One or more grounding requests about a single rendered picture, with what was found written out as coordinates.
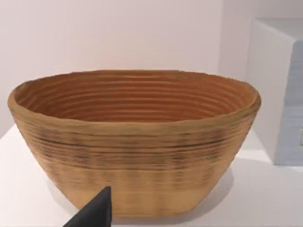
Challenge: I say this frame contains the brown woven basket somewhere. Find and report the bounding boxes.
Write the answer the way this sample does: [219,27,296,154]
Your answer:
[8,69,262,212]

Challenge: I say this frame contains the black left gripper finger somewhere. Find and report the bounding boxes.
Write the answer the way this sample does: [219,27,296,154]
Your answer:
[65,186,113,227]

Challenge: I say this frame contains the pale microwave oven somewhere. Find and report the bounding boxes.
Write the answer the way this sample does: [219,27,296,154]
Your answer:
[246,17,303,167]

